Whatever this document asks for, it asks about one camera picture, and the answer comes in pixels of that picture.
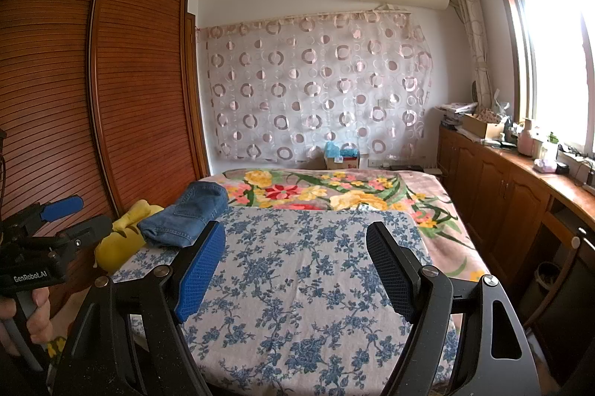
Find blue floral sheet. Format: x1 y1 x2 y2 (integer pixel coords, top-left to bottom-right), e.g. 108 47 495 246
112 207 459 396

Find wooden counter cabinet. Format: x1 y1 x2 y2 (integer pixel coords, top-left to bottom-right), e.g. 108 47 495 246
437 117 595 332

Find window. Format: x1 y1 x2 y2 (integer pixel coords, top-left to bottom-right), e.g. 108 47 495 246
499 0 595 155

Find wooden slatted wardrobe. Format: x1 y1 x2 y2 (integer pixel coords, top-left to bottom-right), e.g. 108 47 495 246
0 0 210 313

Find blue denim pants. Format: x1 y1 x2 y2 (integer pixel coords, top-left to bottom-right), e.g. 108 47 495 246
137 182 229 249

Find pink bottle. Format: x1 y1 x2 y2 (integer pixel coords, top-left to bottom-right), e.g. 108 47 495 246
518 119 536 156

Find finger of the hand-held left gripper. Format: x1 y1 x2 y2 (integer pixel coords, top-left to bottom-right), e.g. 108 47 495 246
58 217 113 247
25 197 84 224

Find stack of papers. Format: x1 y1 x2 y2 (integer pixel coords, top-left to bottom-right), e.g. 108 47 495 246
439 102 479 127

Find person's left hand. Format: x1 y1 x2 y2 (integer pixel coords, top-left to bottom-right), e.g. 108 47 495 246
0 284 52 357

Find yellow flower blanket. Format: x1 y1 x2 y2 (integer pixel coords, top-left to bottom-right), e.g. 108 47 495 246
200 168 491 285

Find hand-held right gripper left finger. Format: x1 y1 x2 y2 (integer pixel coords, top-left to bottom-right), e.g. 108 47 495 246
46 220 226 396

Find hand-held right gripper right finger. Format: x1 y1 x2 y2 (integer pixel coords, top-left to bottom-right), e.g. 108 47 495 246
366 221 542 396

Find wastebasket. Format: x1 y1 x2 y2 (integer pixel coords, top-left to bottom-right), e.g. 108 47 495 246
534 261 564 304

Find yellow garment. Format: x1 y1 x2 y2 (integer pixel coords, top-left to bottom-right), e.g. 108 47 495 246
93 199 165 273

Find open cardboard box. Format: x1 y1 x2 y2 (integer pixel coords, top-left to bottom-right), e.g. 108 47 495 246
462 113 505 141

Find circle patterned curtain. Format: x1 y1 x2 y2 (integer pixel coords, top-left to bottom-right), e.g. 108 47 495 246
197 10 433 162

